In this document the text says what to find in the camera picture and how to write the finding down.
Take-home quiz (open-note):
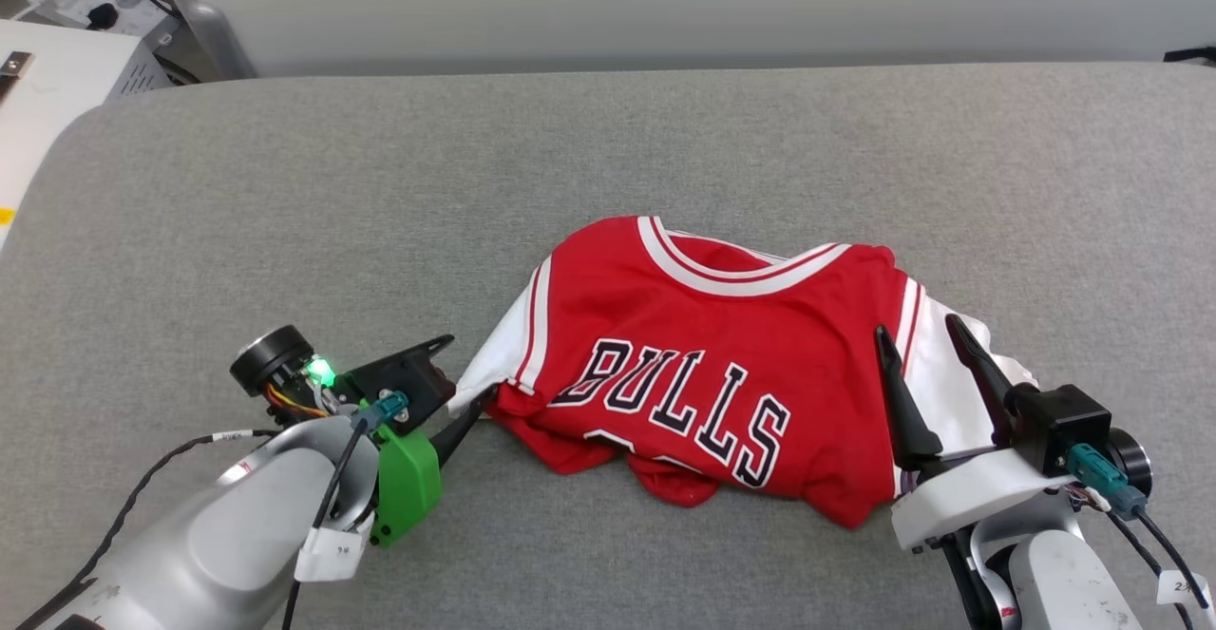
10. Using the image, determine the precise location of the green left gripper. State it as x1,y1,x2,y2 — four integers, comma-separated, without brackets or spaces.
334,373,501,546

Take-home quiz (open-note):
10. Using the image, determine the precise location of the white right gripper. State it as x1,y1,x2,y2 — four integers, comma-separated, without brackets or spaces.
874,314,1084,555

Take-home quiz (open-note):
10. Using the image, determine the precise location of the red Bulls basketball jersey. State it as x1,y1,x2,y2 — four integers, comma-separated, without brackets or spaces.
446,215,1038,529

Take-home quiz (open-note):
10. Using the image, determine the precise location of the grey fabric sofa cushion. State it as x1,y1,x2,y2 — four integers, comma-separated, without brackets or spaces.
0,61,1216,630

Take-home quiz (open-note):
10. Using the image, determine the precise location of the white equipment box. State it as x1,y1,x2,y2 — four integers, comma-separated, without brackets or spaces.
0,19,175,253

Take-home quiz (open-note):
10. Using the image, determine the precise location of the black cable with teal plug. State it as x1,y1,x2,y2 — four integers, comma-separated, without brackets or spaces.
1066,444,1216,630
281,391,411,630

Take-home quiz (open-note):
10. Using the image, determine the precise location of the white paper cable tag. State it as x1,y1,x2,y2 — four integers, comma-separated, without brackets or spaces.
294,524,369,584
1156,568,1216,609

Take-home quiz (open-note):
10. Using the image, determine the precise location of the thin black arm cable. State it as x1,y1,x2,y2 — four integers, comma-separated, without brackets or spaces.
13,429,284,630

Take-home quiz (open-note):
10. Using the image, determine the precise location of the grey metal partition post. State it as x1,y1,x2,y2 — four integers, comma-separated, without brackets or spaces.
141,0,258,81

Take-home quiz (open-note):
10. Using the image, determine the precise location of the black box carrying handle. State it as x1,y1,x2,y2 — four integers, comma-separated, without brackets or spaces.
0,50,35,106

